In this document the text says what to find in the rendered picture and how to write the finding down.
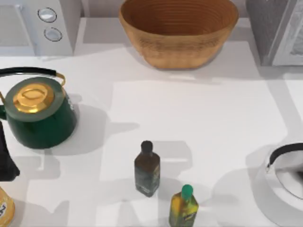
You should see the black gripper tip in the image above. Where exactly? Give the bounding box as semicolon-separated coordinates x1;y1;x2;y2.
0;120;21;182

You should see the dark green bottle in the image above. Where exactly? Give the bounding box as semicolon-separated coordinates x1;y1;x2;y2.
134;140;161;198

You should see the pale microwave oven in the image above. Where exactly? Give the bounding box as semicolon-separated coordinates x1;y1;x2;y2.
0;0;84;57

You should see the brown woven basket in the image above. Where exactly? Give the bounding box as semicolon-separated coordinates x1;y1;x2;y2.
118;0;239;70

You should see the round microwave knob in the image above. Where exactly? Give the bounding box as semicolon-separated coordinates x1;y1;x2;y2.
44;26;63;43
37;7;58;23

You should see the white kettle with black handle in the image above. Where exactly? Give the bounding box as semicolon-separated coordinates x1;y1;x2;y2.
254;142;303;227

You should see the yellow bottle with green cap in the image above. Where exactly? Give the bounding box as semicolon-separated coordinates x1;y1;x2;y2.
169;184;199;227

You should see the green kettle with gold lid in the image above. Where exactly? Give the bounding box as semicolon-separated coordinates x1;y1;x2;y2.
0;67;78;149

